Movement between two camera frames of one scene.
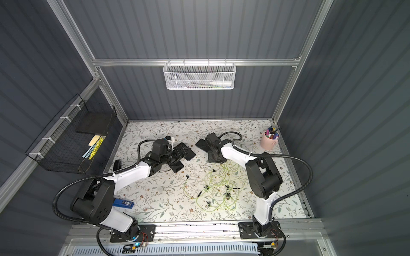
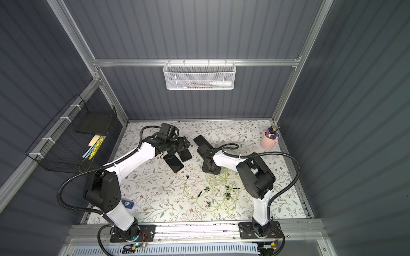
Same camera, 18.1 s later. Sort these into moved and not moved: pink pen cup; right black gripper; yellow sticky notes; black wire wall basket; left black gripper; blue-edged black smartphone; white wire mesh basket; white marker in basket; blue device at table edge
Moved: right black gripper; left black gripper; blue-edged black smartphone
Not moved: blue device at table edge; white wire mesh basket; black wire wall basket; pink pen cup; yellow sticky notes; white marker in basket
